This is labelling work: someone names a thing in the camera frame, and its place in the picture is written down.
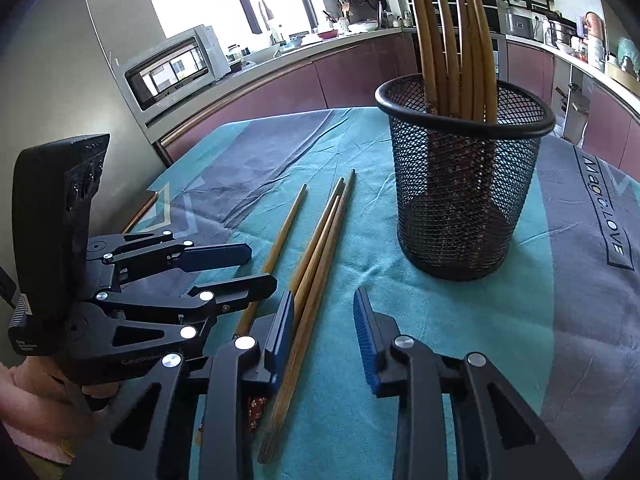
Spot black built-in oven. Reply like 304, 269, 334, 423
448, 0, 508, 80

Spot left hand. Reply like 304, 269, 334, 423
1, 356, 120, 466

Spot white microwave oven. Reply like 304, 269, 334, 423
114, 25, 231, 128

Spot white ceramic bowl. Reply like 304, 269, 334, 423
244, 44, 280, 64

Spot pink base cabinets left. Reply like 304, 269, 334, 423
155, 29, 418, 166

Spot silver refrigerator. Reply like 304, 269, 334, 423
1, 0, 164, 278

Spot pink base cabinets right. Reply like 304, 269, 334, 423
500, 36, 639, 179

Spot teal grey tablecloth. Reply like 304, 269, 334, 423
138, 107, 639, 479

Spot dark bamboo chopstick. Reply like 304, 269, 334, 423
257, 170, 356, 465

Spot black mesh utensil holder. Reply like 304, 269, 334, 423
374, 74, 554, 282

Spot pink base cabinets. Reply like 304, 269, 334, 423
155, 29, 418, 166
500, 36, 639, 179

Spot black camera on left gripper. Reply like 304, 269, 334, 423
10, 132, 112, 321

